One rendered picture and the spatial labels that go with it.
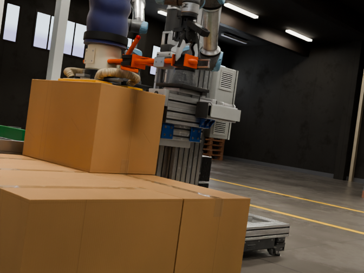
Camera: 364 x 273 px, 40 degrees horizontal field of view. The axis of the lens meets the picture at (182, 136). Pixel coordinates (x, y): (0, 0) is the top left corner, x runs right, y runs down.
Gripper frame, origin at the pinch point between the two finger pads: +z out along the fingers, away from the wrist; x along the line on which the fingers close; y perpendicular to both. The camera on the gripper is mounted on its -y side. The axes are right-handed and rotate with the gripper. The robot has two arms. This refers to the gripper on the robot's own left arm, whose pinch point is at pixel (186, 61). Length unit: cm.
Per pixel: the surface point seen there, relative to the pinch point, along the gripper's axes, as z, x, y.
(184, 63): 1.8, 4.8, -4.0
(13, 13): -192, -377, 998
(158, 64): 1.8, 3.7, 13.3
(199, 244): 70, 9, -29
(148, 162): 47, -13, 31
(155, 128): 30.1, -15.1, 31.5
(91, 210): 56, 60, -29
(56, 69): -23, -158, 382
